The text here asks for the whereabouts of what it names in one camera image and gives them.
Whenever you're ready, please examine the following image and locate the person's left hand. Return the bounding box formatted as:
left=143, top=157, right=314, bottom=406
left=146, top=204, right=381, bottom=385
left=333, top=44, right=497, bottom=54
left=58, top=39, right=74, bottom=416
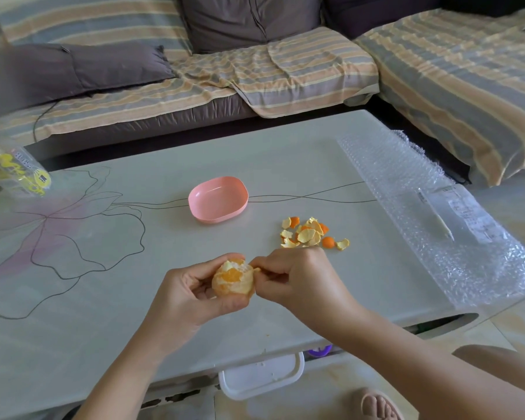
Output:
left=138, top=252, right=257, bottom=346

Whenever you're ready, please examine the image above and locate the person's right hand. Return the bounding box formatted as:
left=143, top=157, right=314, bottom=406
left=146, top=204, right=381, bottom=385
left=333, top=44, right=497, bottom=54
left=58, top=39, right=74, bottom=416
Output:
left=249, top=247, right=368, bottom=335

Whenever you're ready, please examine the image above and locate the pile of orange peel pieces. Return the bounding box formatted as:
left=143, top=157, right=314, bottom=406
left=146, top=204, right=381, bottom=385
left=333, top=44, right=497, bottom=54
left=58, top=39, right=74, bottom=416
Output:
left=279, top=215, right=351, bottom=251

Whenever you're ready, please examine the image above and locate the orange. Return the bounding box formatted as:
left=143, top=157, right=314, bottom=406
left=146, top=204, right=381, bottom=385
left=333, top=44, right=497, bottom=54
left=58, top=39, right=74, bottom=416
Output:
left=211, top=257, right=257, bottom=299

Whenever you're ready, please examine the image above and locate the pink plastic dish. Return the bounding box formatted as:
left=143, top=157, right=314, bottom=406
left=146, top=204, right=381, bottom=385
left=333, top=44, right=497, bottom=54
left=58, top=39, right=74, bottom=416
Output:
left=188, top=176, right=250, bottom=225

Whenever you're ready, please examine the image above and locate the person's right forearm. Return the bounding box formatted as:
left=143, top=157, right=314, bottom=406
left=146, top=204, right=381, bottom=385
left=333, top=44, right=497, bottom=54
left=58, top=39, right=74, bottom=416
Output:
left=328, top=301, right=525, bottom=420

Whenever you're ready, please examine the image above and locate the person's left forearm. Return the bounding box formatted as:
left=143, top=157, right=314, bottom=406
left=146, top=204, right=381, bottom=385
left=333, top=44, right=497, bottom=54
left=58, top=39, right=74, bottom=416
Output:
left=72, top=327, right=176, bottom=420

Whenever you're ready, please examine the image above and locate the person's right foot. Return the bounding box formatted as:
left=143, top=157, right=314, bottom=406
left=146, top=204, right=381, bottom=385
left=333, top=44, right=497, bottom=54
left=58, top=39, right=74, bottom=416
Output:
left=352, top=387, right=403, bottom=420

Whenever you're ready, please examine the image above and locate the person's right leg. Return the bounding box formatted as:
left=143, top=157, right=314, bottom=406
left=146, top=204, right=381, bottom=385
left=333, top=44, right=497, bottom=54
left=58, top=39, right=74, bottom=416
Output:
left=453, top=344, right=525, bottom=390

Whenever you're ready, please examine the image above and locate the white plastic container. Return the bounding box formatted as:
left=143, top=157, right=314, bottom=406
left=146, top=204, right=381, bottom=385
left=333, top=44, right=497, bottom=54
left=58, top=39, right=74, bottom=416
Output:
left=218, top=352, right=306, bottom=401

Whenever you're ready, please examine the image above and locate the clear bubble wrap sheet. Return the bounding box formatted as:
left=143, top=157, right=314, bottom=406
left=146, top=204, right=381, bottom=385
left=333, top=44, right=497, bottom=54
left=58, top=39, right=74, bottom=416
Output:
left=337, top=128, right=525, bottom=309

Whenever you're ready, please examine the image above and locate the thin white stick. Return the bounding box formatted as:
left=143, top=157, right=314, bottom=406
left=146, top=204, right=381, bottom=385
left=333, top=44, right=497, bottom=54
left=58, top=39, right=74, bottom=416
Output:
left=418, top=187, right=456, bottom=242

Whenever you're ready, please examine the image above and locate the clear plastic bag paper label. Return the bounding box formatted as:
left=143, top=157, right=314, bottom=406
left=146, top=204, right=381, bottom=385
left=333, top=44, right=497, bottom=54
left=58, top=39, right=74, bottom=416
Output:
left=418, top=184, right=508, bottom=246

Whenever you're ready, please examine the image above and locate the dark brown sofa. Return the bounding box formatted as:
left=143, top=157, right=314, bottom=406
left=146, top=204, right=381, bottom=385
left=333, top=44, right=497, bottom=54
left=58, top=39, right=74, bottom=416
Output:
left=24, top=93, right=471, bottom=184

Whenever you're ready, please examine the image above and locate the clear bottle yellow label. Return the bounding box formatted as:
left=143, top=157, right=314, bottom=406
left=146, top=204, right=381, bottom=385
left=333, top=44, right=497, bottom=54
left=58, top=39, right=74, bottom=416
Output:
left=0, top=143, right=53, bottom=198

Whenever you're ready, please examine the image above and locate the striped sofa sheet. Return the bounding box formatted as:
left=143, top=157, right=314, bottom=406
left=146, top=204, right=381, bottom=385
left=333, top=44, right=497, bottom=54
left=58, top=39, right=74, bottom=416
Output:
left=354, top=8, right=525, bottom=188
left=0, top=26, right=380, bottom=147

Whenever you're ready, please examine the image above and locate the grey flat pillow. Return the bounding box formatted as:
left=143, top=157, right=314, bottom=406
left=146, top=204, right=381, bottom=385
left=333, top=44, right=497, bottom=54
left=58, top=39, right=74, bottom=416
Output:
left=0, top=42, right=177, bottom=123

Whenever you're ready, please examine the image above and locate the grey upright cushion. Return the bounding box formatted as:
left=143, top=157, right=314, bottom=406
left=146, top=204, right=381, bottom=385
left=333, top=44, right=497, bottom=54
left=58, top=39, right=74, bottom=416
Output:
left=177, top=0, right=324, bottom=55

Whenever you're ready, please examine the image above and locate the dark purple cushion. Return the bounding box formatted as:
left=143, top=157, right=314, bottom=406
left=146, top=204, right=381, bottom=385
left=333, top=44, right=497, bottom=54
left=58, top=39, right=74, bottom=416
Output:
left=323, top=0, right=447, bottom=40

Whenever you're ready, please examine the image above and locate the black garment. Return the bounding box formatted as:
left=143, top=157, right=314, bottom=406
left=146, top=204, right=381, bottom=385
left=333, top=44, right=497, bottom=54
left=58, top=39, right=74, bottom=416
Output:
left=439, top=0, right=525, bottom=18

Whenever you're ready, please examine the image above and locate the black cable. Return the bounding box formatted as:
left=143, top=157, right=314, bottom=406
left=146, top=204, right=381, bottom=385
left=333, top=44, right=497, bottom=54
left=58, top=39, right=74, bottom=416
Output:
left=31, top=100, right=60, bottom=143

